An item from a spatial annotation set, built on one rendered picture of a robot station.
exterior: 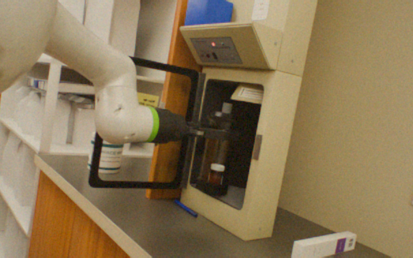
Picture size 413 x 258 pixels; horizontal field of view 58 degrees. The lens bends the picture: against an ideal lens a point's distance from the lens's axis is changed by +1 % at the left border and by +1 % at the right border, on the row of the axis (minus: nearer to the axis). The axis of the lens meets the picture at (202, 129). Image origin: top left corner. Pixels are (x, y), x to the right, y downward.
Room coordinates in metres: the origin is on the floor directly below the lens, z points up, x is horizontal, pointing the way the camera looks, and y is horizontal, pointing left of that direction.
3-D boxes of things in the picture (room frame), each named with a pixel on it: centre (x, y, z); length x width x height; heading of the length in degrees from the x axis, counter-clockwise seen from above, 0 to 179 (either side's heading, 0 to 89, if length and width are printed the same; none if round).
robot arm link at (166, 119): (0.96, 0.12, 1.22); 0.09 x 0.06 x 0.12; 41
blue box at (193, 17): (1.15, 0.04, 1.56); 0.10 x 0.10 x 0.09; 39
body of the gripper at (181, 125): (1.01, 0.06, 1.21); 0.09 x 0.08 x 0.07; 131
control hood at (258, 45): (1.08, -0.02, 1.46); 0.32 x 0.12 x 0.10; 39
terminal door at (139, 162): (1.14, 0.17, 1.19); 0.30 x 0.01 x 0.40; 121
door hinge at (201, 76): (1.22, 0.03, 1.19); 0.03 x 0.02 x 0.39; 39
